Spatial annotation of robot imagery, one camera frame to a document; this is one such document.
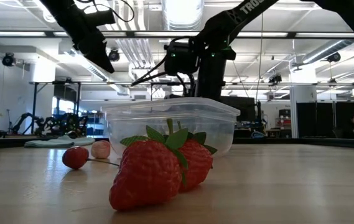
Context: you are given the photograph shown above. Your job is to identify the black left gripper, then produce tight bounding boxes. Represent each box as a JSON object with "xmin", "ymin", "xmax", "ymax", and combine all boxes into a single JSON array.
[{"xmin": 39, "ymin": 0, "xmax": 116, "ymax": 75}]

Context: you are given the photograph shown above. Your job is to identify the clear plastic tupperware container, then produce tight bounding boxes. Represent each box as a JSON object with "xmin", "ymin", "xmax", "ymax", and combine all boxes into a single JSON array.
[{"xmin": 101, "ymin": 96, "xmax": 241, "ymax": 159}]

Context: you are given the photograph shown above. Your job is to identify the red toy strawberry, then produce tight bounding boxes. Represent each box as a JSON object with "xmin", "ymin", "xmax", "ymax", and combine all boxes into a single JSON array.
[
  {"xmin": 108, "ymin": 118, "xmax": 190, "ymax": 212},
  {"xmin": 176, "ymin": 120, "xmax": 218, "ymax": 193}
]

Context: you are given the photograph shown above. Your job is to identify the pink toy peach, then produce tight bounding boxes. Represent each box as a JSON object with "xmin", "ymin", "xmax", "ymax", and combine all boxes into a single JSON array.
[{"xmin": 90, "ymin": 139, "xmax": 112, "ymax": 160}]

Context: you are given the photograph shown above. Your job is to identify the red toy cherry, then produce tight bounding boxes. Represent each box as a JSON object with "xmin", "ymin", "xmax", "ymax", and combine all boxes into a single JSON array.
[{"xmin": 62, "ymin": 146, "xmax": 121, "ymax": 170}]

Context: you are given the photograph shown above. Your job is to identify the black monitor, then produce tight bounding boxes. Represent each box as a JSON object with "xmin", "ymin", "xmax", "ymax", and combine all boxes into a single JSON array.
[{"xmin": 220, "ymin": 95, "xmax": 256, "ymax": 123}]

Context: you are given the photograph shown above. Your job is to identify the black background robot arms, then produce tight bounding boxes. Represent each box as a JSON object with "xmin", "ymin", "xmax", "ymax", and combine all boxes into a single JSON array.
[{"xmin": 10, "ymin": 111, "xmax": 88, "ymax": 137}]

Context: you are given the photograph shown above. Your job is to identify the black overhead beam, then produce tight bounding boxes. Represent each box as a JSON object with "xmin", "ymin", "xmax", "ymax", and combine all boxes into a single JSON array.
[{"xmin": 0, "ymin": 30, "xmax": 354, "ymax": 40}]

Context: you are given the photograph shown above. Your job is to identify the teal folded cloth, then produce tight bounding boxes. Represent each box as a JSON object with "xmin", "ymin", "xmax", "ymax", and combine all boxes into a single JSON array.
[{"xmin": 23, "ymin": 134, "xmax": 96, "ymax": 149}]

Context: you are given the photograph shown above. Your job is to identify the black ceiling camera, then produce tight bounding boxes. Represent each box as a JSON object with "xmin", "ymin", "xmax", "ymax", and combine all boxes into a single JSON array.
[
  {"xmin": 107, "ymin": 47, "xmax": 121, "ymax": 63},
  {"xmin": 1, "ymin": 52, "xmax": 16, "ymax": 67},
  {"xmin": 327, "ymin": 51, "xmax": 342, "ymax": 63}
]

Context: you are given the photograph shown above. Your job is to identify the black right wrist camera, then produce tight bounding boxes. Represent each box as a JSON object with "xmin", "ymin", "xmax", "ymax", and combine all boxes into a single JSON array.
[{"xmin": 163, "ymin": 42, "xmax": 201, "ymax": 76}]

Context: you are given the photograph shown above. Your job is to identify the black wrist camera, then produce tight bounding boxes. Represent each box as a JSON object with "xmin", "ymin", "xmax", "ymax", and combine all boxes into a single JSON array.
[
  {"xmin": 163, "ymin": 42, "xmax": 201, "ymax": 76},
  {"xmin": 82, "ymin": 4, "xmax": 117, "ymax": 27}
]

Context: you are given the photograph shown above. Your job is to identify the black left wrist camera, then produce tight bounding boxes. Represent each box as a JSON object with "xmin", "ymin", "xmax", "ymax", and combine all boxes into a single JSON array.
[{"xmin": 82, "ymin": 4, "xmax": 117, "ymax": 27}]

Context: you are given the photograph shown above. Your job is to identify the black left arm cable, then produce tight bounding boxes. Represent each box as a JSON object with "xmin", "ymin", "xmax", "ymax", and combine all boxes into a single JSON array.
[{"xmin": 75, "ymin": 0, "xmax": 136, "ymax": 23}]

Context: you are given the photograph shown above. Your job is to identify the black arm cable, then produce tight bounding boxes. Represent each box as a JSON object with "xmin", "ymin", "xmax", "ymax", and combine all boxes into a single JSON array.
[
  {"xmin": 131, "ymin": 37, "xmax": 197, "ymax": 98},
  {"xmin": 75, "ymin": 0, "xmax": 136, "ymax": 23}
]

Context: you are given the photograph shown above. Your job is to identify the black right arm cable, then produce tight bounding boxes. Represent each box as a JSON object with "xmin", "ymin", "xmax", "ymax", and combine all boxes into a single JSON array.
[{"xmin": 131, "ymin": 37, "xmax": 197, "ymax": 98}]

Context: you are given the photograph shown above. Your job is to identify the silver ceiling duct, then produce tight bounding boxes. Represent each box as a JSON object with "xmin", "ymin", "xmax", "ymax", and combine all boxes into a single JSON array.
[{"xmin": 161, "ymin": 0, "xmax": 207, "ymax": 40}]

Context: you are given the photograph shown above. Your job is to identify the black background rig frame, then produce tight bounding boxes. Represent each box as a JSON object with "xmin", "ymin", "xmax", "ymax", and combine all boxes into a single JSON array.
[{"xmin": 29, "ymin": 80, "xmax": 83, "ymax": 136}]

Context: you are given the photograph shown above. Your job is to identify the black partition wall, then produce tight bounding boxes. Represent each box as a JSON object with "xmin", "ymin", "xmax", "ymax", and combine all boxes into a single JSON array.
[{"xmin": 296, "ymin": 101, "xmax": 354, "ymax": 139}]

